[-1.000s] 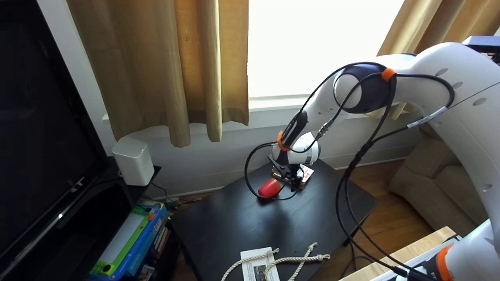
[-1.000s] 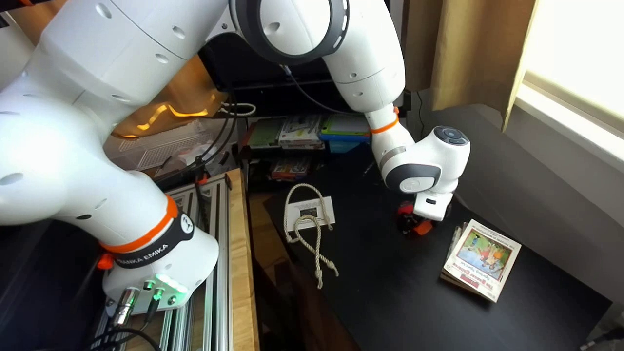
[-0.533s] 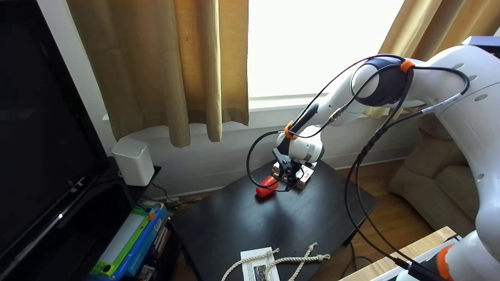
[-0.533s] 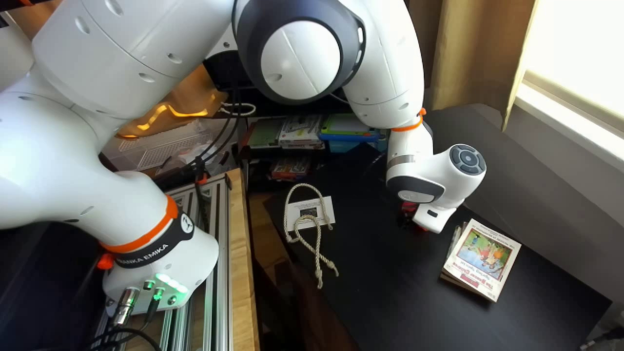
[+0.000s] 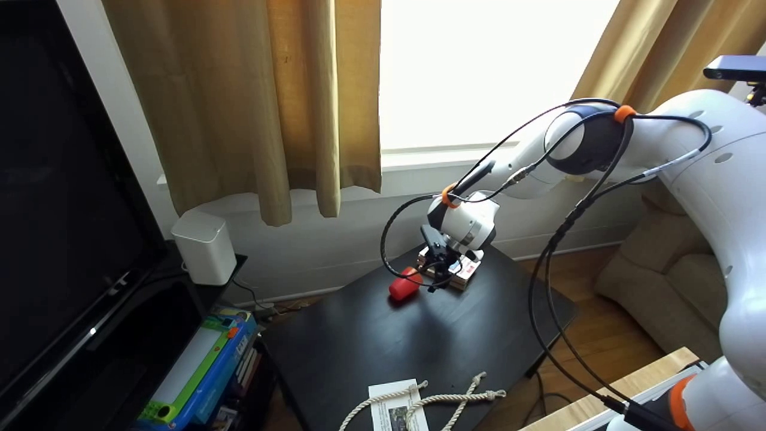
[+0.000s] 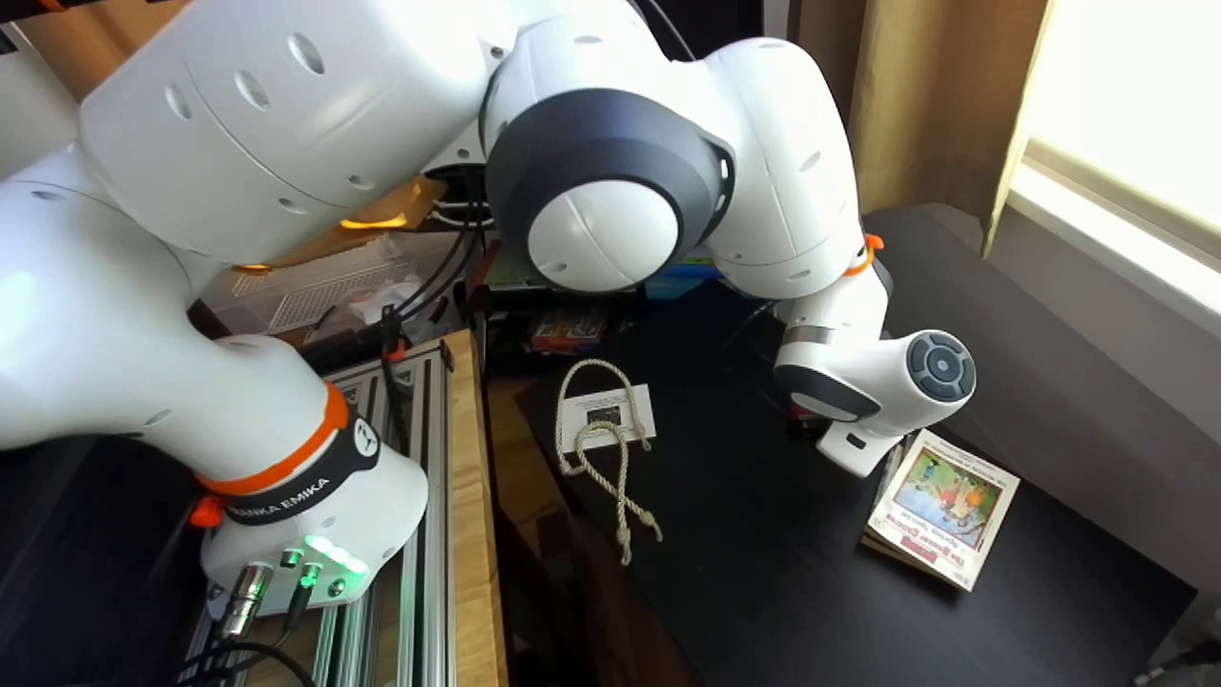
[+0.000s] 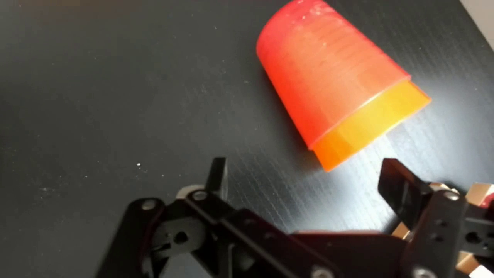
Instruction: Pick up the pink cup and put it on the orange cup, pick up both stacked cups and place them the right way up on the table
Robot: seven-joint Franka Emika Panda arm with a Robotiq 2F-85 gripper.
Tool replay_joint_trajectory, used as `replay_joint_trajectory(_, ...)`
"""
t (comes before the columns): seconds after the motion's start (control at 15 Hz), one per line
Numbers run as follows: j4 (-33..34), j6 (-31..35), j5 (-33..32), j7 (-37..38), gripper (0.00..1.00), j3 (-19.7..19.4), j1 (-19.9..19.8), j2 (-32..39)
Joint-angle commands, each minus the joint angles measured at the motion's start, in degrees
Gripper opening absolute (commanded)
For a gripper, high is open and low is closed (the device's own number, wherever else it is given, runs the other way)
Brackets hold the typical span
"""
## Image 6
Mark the beige rope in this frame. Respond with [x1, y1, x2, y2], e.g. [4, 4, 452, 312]
[555, 358, 664, 567]

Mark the clear plastic container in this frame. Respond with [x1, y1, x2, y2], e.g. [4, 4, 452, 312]
[198, 232, 459, 346]

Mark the window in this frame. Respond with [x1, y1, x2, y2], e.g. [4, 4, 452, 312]
[1007, 0, 1221, 330]

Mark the small red box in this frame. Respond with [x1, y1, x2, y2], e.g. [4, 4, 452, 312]
[530, 307, 609, 352]

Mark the illustrated paperback book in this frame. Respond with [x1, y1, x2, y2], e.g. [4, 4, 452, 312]
[861, 428, 1021, 593]

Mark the white card with dark print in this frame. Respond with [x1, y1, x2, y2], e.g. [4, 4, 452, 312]
[559, 384, 657, 454]

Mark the yellow curtain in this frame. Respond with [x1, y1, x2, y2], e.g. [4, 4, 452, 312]
[797, 0, 1050, 259]

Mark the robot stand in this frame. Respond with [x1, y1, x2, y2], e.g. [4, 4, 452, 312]
[181, 329, 509, 687]

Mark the blue box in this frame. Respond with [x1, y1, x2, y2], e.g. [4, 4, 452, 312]
[644, 258, 722, 302]

